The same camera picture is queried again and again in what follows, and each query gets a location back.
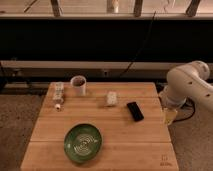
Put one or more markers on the green ceramic bowl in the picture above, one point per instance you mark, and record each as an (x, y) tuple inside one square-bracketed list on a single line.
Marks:
[(82, 143)]

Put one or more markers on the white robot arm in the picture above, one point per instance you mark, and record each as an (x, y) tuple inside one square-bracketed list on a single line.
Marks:
[(186, 81)]

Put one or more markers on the small white box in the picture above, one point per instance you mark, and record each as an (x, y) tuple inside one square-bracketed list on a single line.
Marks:
[(111, 98)]

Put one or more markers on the white mug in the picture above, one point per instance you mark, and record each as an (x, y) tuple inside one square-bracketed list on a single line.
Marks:
[(79, 85)]

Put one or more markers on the black smartphone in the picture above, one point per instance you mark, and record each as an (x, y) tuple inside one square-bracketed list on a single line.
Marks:
[(135, 111)]

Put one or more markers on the clear plastic bottle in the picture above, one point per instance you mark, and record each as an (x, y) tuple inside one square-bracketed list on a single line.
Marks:
[(58, 95)]

